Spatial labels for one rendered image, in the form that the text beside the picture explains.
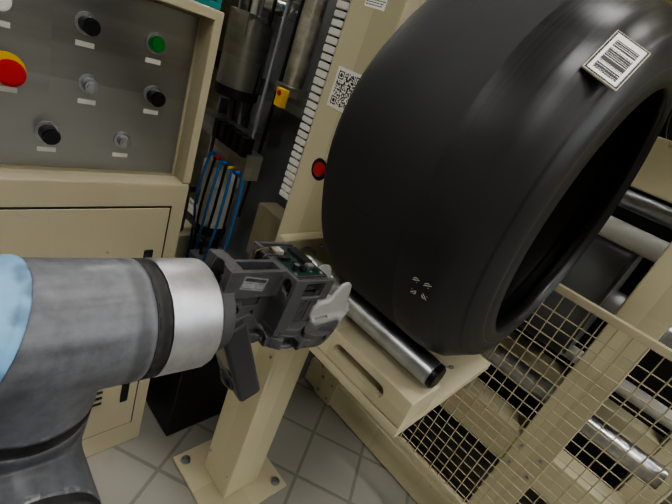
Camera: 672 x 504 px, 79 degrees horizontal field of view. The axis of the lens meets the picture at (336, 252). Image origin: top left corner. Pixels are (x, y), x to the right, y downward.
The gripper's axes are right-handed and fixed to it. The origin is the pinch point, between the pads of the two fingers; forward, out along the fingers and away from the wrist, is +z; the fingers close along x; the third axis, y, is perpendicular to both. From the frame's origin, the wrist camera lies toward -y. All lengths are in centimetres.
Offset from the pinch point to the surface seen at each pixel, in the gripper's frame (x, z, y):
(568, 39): -5.5, 6.7, 36.8
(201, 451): 44, 38, -96
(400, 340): -2.1, 18.7, -6.9
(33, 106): 64, -17, -1
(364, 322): 4.8, 18.1, -8.5
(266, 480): 25, 51, -94
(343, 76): 35.4, 21.5, 26.2
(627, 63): -11.1, 8.9, 36.8
